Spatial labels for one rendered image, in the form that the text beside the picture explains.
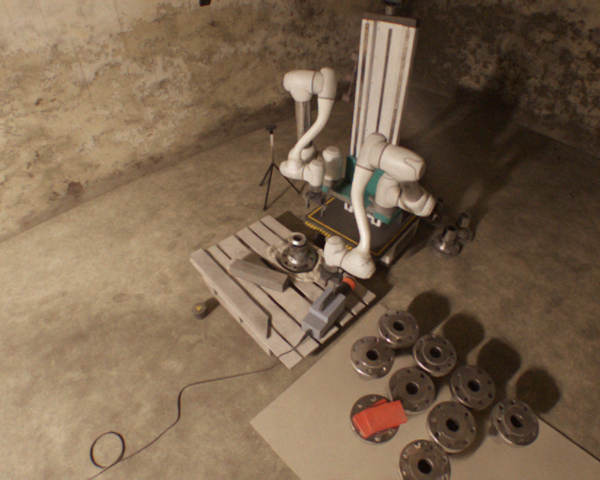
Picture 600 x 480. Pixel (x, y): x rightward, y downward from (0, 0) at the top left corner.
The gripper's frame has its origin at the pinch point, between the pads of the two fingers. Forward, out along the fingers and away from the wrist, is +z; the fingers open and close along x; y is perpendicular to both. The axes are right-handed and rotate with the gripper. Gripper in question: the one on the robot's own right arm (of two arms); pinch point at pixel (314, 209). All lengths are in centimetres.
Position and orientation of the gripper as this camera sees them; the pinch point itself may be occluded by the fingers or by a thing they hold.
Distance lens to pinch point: 235.8
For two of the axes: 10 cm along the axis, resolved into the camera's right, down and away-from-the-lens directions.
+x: -7.5, -4.6, 4.8
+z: 0.0, 7.3, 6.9
